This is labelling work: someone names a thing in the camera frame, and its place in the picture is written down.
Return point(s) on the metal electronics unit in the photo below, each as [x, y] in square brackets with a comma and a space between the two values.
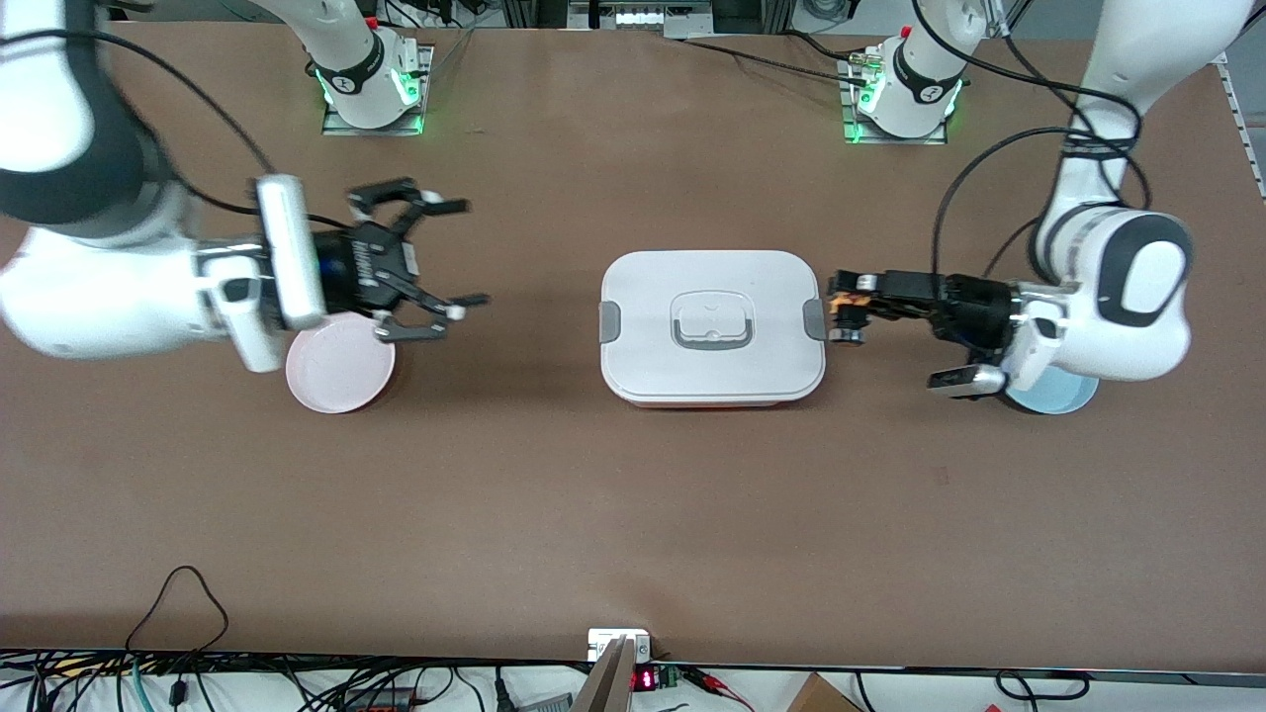
[643, 18]

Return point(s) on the white lunch box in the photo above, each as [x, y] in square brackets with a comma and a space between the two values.
[643, 297]

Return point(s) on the red digit display module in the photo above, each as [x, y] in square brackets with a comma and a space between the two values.
[648, 678]

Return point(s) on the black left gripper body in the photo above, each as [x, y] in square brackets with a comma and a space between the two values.
[973, 302]

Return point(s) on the light blue round plate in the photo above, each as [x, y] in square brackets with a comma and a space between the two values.
[1063, 398]

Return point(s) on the pink round plate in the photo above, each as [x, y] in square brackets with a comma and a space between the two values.
[341, 376]

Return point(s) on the perforated metal bracket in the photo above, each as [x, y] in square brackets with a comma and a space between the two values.
[1246, 129]

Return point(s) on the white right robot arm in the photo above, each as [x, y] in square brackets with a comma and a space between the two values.
[99, 297]

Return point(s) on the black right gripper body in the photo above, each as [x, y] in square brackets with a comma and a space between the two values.
[354, 267]

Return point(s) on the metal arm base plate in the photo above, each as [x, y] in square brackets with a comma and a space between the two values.
[341, 127]
[895, 140]

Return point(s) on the grey aluminium bar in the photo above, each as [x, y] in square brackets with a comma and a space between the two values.
[605, 682]

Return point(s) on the orange push-button switch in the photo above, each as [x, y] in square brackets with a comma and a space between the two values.
[843, 287]

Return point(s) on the brown cardboard box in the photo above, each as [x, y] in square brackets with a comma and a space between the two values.
[821, 697]

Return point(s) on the red clip lead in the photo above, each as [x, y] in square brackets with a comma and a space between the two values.
[717, 684]

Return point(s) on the small white socket block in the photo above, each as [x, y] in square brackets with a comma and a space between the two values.
[608, 638]

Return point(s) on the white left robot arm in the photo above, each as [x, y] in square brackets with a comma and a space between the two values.
[1157, 49]

